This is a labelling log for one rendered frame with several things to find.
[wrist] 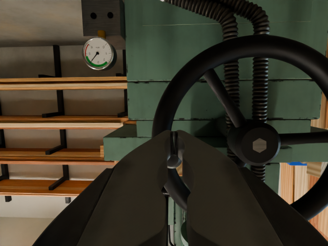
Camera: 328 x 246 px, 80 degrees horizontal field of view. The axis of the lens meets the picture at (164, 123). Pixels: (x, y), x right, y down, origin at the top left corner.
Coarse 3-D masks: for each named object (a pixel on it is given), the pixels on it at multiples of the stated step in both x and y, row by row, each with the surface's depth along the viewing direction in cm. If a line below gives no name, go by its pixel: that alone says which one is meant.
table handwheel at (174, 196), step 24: (216, 48) 26; (240, 48) 25; (264, 48) 25; (288, 48) 25; (312, 48) 26; (192, 72) 26; (312, 72) 26; (168, 96) 27; (168, 120) 27; (216, 120) 45; (240, 120) 27; (240, 144) 26; (264, 144) 26; (288, 144) 28; (168, 168) 28; (168, 192) 29; (312, 192) 29; (312, 216) 28
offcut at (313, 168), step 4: (308, 164) 50; (312, 164) 49; (316, 164) 49; (320, 164) 48; (324, 164) 48; (308, 168) 50; (312, 168) 49; (316, 168) 49; (320, 168) 48; (324, 168) 48; (308, 172) 50; (312, 172) 50; (316, 172) 49; (320, 172) 48; (316, 176) 49; (320, 176) 48
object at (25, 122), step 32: (0, 128) 258; (32, 128) 255; (64, 128) 253; (96, 128) 250; (0, 160) 259; (32, 160) 258; (64, 160) 256; (96, 160) 254; (0, 192) 265; (32, 192) 264; (64, 192) 263
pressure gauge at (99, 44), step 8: (104, 32) 40; (88, 40) 38; (96, 40) 38; (104, 40) 38; (88, 48) 39; (96, 48) 39; (104, 48) 39; (112, 48) 38; (88, 56) 39; (96, 56) 39; (104, 56) 39; (112, 56) 38; (88, 64) 39; (96, 64) 39; (104, 64) 39; (112, 64) 40
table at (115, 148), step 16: (128, 128) 60; (320, 128) 57; (112, 144) 47; (128, 144) 47; (224, 144) 39; (304, 144) 45; (320, 144) 45; (112, 160) 48; (272, 160) 37; (288, 160) 36; (304, 160) 46; (320, 160) 46
